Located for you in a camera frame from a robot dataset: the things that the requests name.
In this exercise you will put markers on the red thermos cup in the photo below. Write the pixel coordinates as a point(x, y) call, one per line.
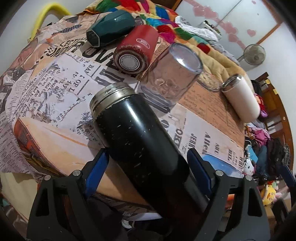
point(134, 54)

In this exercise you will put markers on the wooden bed headboard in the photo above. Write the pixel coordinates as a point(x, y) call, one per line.
point(277, 121)

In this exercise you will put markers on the white suitcase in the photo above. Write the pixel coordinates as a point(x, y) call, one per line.
point(205, 24)

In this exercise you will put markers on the sliding wardrobe with hearts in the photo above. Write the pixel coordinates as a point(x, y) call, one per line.
point(239, 22)

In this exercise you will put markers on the white standing fan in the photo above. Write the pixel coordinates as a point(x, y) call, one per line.
point(253, 54)

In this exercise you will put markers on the black thermos bottle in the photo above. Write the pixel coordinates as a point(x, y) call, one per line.
point(145, 152)

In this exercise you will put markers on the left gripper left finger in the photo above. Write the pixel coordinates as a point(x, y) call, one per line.
point(59, 211)

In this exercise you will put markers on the dark green faceted cup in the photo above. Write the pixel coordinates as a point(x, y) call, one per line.
point(111, 27)

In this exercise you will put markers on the yellow plush toy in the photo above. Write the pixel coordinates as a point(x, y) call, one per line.
point(268, 195)

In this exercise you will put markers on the colourful patchwork quilt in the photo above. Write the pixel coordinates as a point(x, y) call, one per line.
point(163, 20)

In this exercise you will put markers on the white cylindrical cup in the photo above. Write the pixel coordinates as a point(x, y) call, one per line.
point(241, 97)

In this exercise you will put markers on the clear glass cup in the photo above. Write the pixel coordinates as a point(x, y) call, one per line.
point(171, 75)

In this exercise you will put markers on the white grey crumpled cloth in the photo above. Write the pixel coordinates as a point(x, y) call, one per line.
point(204, 33)

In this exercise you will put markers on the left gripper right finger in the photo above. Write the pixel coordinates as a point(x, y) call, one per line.
point(247, 220)

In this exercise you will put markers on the white dog plush toy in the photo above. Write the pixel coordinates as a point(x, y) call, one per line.
point(248, 167)

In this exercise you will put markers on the newspaper print tablecloth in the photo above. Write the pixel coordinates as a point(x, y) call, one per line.
point(46, 124)

